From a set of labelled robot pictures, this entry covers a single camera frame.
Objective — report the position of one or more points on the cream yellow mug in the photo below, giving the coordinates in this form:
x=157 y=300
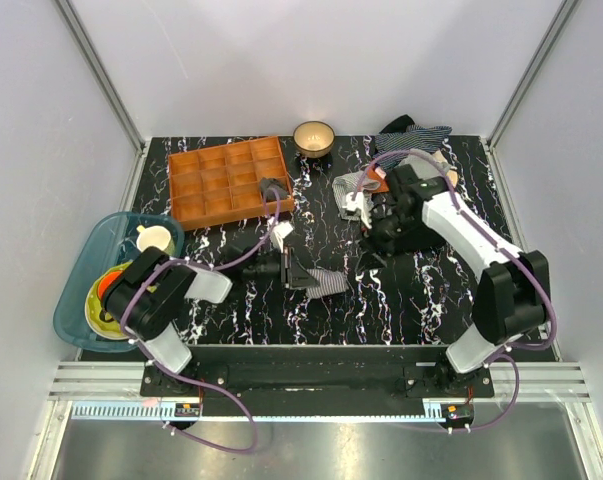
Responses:
x=155 y=236

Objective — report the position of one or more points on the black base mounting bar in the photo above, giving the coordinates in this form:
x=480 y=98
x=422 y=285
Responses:
x=336 y=381

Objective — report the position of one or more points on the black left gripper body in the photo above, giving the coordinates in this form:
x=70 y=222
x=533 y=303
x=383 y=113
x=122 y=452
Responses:
x=278 y=266

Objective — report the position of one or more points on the orange cloth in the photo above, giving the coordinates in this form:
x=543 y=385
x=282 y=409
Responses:
x=376 y=181

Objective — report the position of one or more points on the rolled dark grey sock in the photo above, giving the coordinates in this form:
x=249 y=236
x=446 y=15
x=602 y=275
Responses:
x=272 y=189

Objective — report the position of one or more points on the orange cup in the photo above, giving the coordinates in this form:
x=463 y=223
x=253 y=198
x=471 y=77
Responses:
x=107 y=280

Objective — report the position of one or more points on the striped grey cloth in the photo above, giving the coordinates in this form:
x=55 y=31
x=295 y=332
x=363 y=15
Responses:
x=347 y=183

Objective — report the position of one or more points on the aluminium frame rail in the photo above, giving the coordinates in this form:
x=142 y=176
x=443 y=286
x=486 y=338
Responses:
x=534 y=382

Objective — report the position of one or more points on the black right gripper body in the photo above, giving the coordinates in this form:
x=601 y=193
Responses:
x=390 y=226

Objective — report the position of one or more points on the beige cloth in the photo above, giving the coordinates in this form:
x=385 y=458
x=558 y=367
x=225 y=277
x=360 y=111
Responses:
x=451 y=172

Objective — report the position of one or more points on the green dotted plate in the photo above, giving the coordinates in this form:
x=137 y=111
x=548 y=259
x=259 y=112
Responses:
x=100 y=322

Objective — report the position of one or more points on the beige ceramic bowl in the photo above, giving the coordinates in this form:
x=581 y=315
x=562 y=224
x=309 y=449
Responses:
x=314 y=139

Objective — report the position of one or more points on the orange wooden compartment tray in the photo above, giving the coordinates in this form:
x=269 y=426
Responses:
x=220 y=184

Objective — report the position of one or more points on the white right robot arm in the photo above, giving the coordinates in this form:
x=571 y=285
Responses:
x=513 y=286

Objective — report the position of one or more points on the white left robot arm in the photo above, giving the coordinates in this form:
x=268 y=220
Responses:
x=147 y=296

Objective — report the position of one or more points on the blue plastic bin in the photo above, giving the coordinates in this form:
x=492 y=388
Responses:
x=112 y=242

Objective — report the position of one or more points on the dark blue striped cloth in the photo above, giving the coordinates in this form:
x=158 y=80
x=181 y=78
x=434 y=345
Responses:
x=429 y=139

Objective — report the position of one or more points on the grey white striped underwear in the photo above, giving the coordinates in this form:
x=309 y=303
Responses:
x=328 y=283

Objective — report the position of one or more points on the white slotted cable duct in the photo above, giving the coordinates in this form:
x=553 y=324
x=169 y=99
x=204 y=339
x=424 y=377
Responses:
x=171 y=411

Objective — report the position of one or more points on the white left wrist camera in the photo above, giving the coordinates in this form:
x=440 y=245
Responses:
x=278 y=233

